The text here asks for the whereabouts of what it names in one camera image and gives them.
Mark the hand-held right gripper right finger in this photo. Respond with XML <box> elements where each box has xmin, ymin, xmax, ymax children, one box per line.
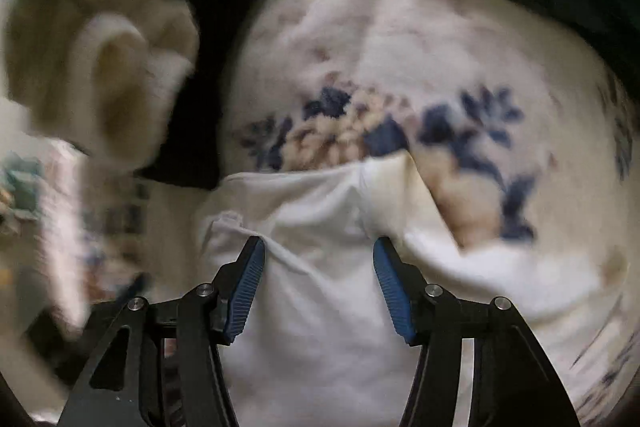
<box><xmin>372</xmin><ymin>237</ymin><xmax>583</xmax><ymax>427</ymax></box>

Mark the white small garment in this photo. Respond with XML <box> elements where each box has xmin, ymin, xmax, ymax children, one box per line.
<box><xmin>197</xmin><ymin>154</ymin><xmax>626</xmax><ymax>427</ymax></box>

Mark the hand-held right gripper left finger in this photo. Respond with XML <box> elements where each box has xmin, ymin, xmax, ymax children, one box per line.
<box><xmin>57</xmin><ymin>236</ymin><xmax>266</xmax><ymax>427</ymax></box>

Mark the black cloth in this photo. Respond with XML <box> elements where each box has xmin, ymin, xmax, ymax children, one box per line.
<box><xmin>135</xmin><ymin>0</ymin><xmax>283</xmax><ymax>190</ymax></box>

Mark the floral bed blanket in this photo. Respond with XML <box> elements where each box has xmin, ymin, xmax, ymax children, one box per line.
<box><xmin>30</xmin><ymin>0</ymin><xmax>640</xmax><ymax>427</ymax></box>

